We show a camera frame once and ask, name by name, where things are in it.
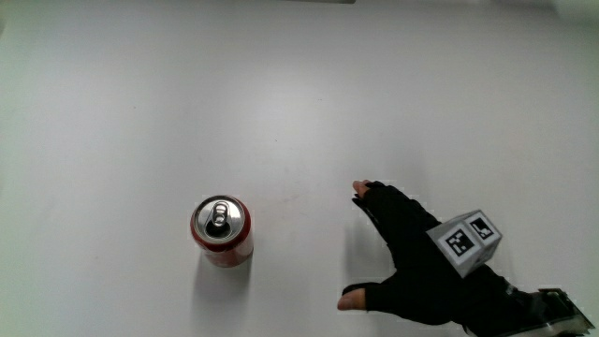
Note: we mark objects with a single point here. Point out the red cola can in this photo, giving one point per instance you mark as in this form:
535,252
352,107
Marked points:
224,245

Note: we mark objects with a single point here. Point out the person's right hand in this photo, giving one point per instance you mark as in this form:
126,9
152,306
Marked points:
416,262

